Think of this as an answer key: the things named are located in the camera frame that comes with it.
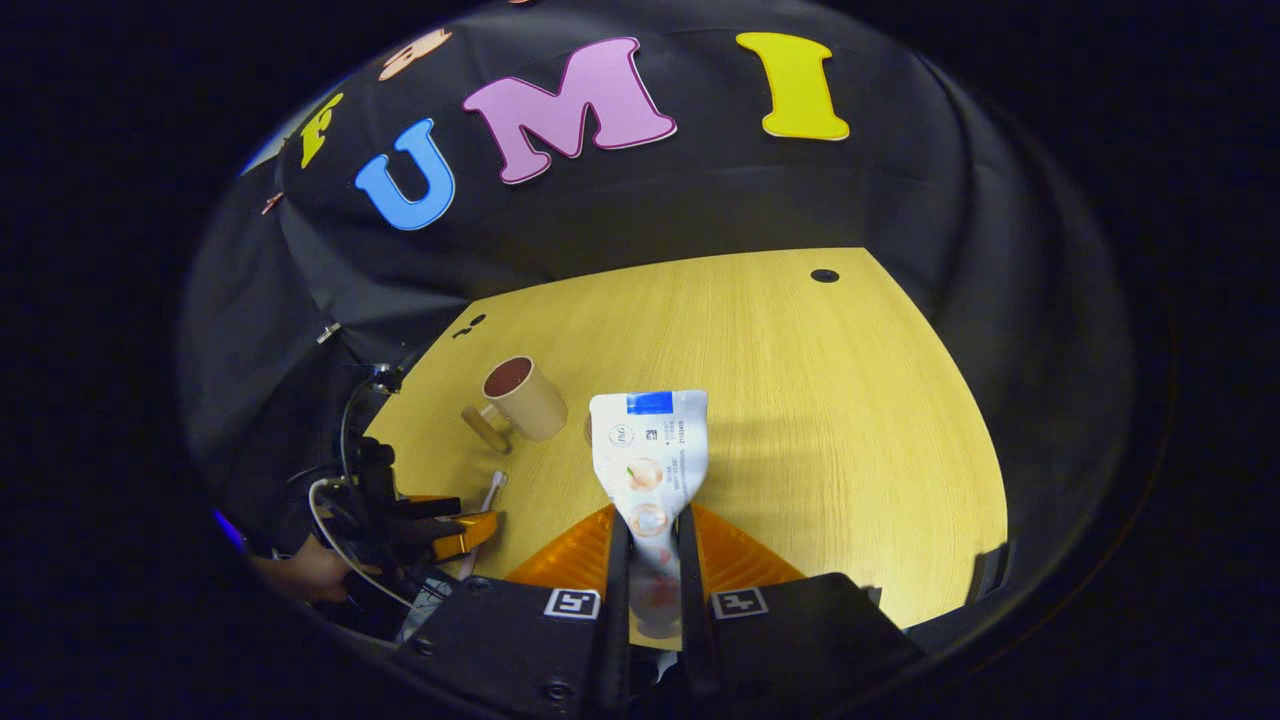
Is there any wooden desktop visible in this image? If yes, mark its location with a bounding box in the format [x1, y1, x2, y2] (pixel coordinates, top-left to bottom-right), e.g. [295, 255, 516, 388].
[362, 247, 1009, 651]

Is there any white toothpaste tube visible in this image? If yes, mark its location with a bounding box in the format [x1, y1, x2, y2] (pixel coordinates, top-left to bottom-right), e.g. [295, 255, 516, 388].
[588, 390, 711, 651]

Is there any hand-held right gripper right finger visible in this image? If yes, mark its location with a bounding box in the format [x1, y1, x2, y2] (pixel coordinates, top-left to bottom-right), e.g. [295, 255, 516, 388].
[678, 503, 926, 706]

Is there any beige cup with wooden handle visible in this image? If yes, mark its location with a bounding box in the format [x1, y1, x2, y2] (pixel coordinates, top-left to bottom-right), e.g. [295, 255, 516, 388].
[461, 356, 569, 454]

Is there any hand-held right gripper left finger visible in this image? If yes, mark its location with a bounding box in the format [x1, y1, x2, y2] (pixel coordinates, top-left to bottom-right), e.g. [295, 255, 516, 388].
[395, 503, 633, 716]

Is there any white toothbrush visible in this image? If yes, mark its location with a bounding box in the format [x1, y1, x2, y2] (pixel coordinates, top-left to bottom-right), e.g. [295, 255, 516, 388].
[458, 470, 509, 581]

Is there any white cable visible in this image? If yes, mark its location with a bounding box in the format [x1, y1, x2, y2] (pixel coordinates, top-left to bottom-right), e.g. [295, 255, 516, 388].
[308, 478, 421, 613]

